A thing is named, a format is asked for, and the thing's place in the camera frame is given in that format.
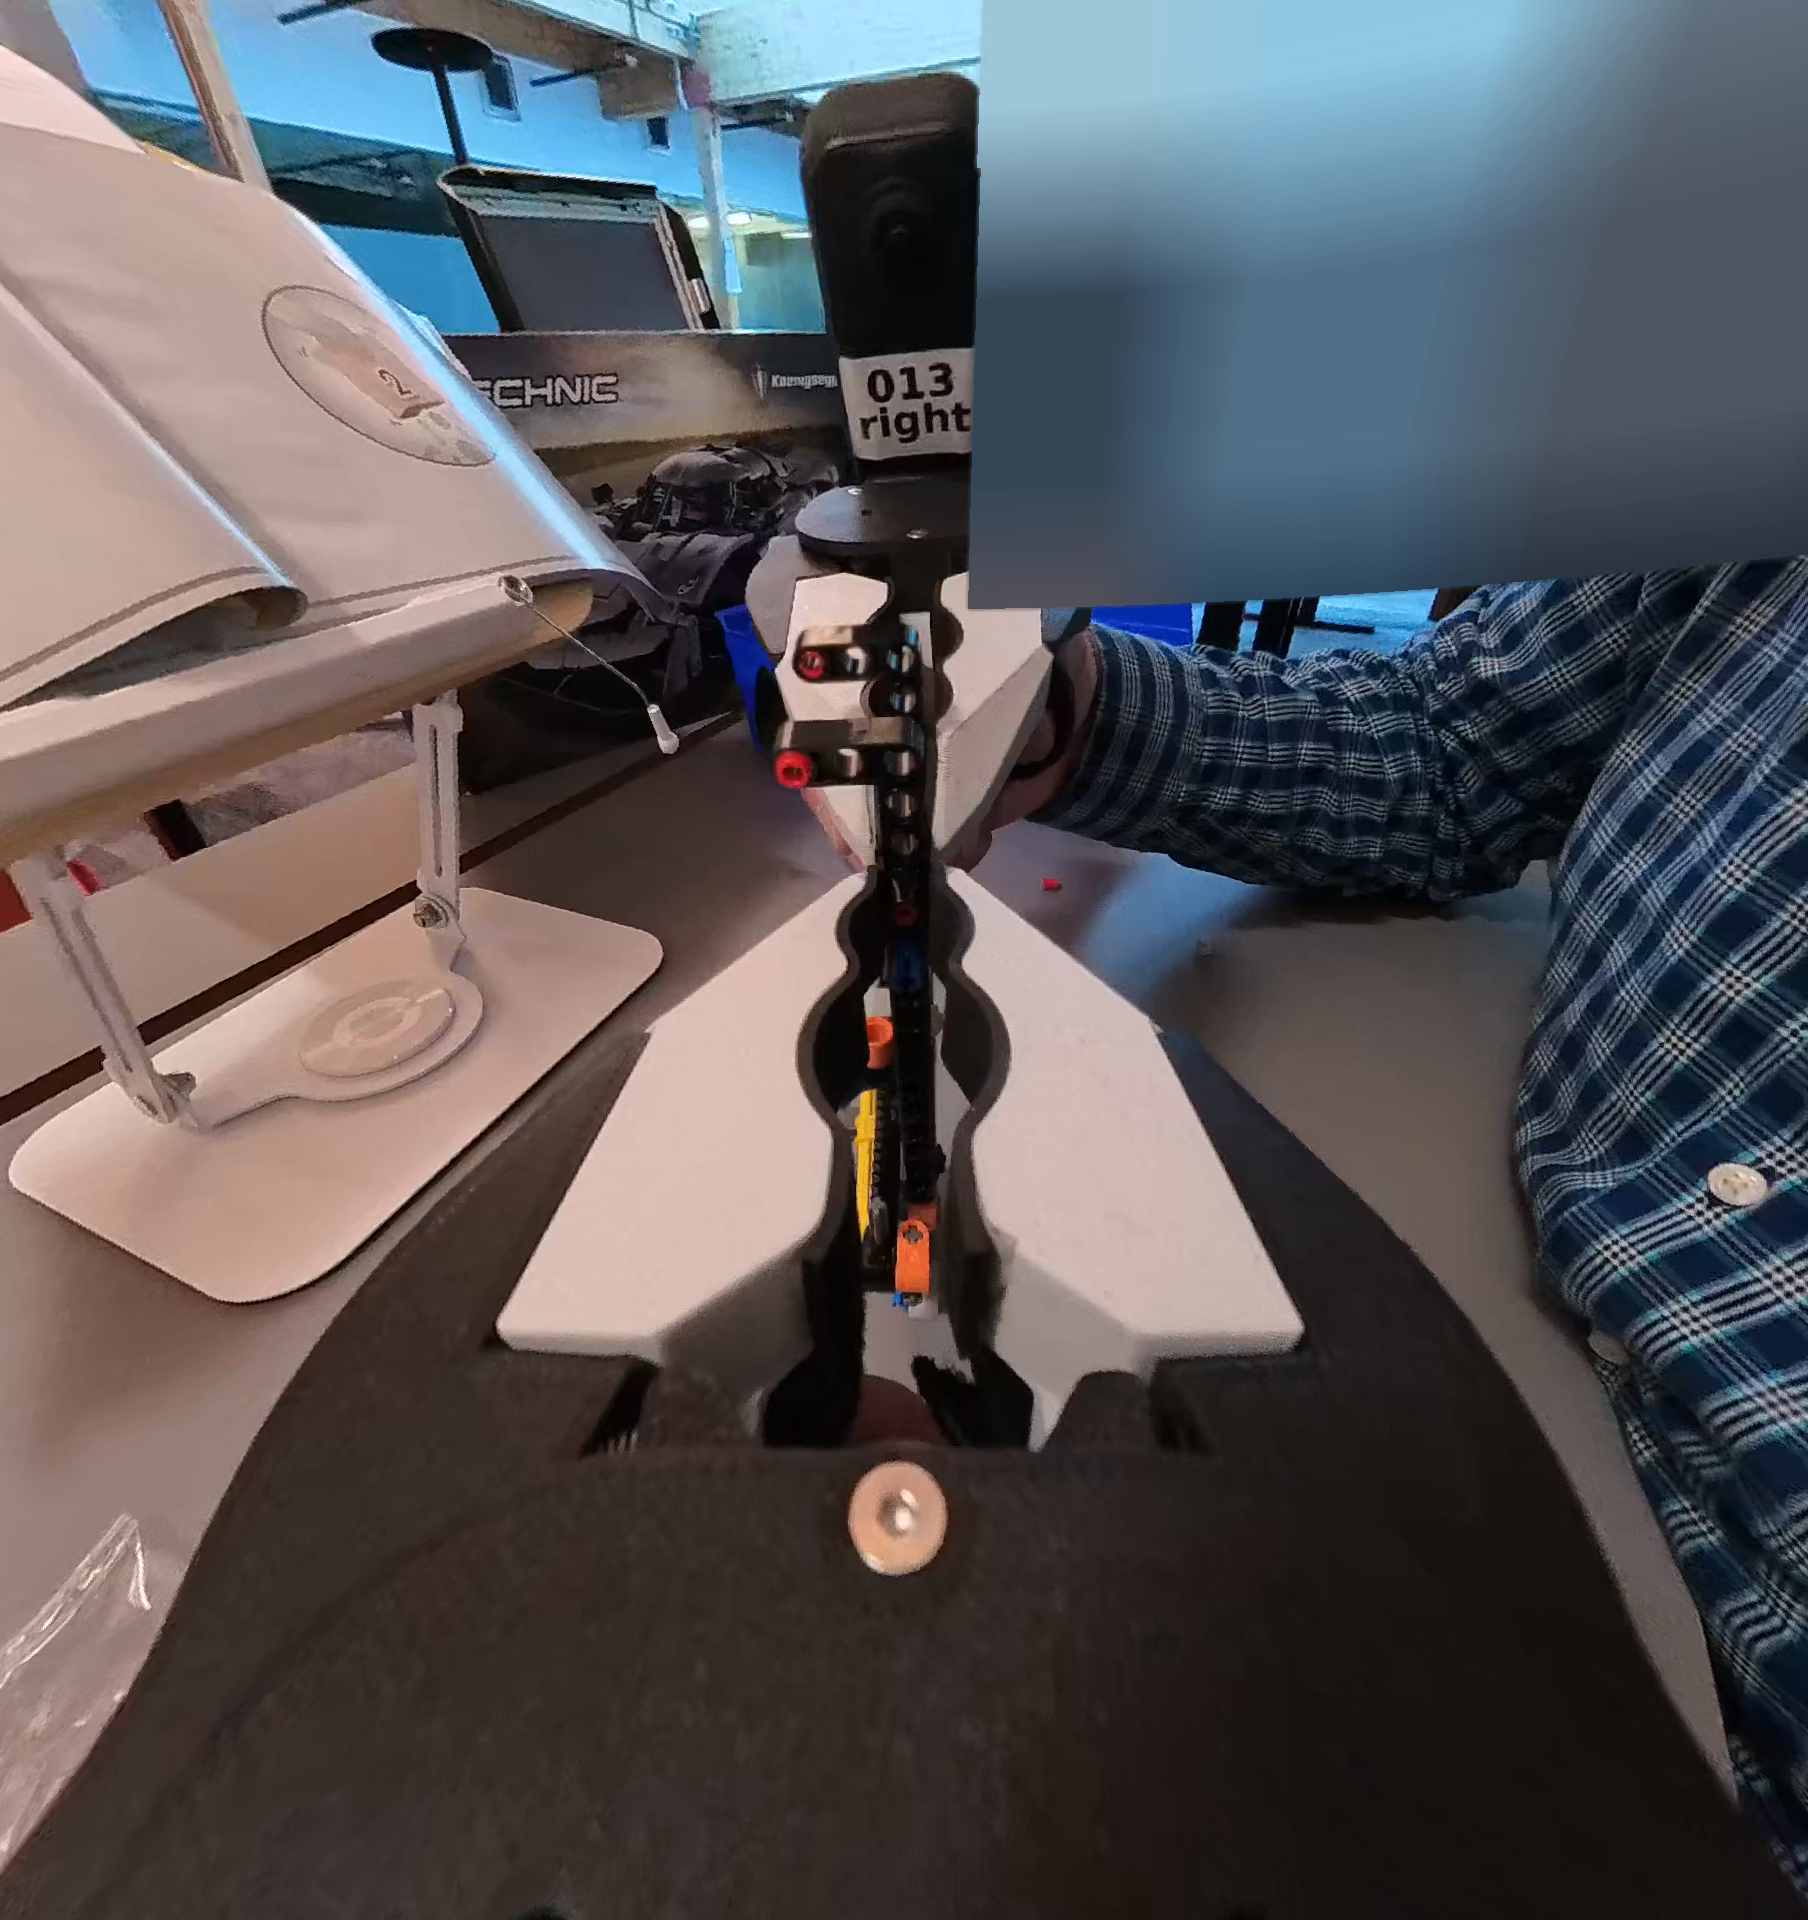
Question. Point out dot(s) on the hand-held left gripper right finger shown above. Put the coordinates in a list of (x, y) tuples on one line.
[(1130, 1171)]

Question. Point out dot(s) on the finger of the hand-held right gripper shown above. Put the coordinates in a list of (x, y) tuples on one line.
[(844, 602), (995, 721)]

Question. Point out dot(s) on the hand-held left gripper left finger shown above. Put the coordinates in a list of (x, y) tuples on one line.
[(666, 1171)]

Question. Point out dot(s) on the black lego technic assembly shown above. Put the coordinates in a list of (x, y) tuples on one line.
[(904, 841)]

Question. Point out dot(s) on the person's right forearm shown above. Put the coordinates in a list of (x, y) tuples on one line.
[(1370, 750)]

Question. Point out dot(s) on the lego set box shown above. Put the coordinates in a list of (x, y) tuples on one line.
[(666, 480)]

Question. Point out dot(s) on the person's right hand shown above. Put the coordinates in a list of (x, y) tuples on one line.
[(1072, 704)]

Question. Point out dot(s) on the white book stand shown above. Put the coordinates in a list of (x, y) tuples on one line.
[(515, 975)]

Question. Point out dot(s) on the black laptop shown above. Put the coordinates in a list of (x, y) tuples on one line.
[(573, 263)]

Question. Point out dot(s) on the black round stool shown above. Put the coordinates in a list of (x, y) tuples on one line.
[(441, 44)]

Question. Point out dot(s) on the blue plaid shirt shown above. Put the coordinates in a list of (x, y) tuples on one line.
[(1715, 1350)]

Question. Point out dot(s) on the open instruction booklet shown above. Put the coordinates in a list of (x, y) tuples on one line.
[(169, 451)]

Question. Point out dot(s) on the clear plastic bag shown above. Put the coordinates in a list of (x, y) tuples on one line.
[(35, 1682)]

